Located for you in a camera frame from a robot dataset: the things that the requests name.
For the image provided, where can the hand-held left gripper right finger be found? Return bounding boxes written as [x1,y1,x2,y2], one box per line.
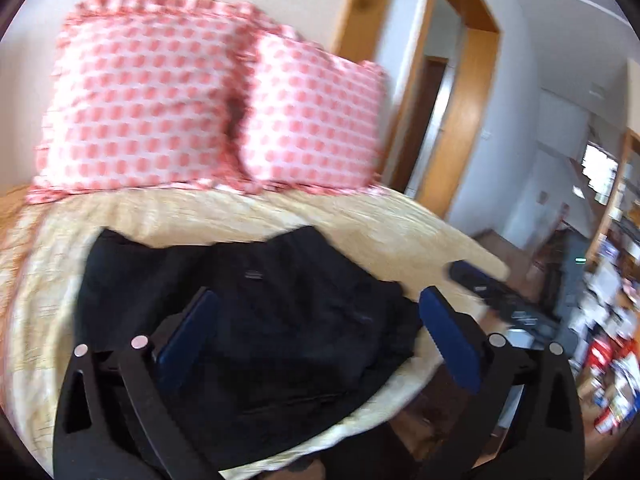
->
[419,285,586,480]

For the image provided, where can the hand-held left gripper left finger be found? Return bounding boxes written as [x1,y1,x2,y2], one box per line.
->
[52,287,221,480]

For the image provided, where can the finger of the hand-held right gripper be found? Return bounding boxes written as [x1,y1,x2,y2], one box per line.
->
[447,260,507,302]

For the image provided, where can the black pants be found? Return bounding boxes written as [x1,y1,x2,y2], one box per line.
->
[75,225,426,471]

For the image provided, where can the cluttered wooden shelf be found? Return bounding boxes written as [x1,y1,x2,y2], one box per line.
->
[570,127,640,438]

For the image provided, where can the yellow patterned blanket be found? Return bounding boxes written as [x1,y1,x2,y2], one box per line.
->
[0,185,511,480]

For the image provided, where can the small pink polka dot pillow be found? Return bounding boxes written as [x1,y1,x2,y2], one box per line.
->
[235,30,391,196]

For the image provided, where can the large pink polka dot pillow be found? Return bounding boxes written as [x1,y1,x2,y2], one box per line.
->
[27,0,281,206]

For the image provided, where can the wooden door frame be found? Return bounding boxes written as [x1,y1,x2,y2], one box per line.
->
[330,0,501,221]

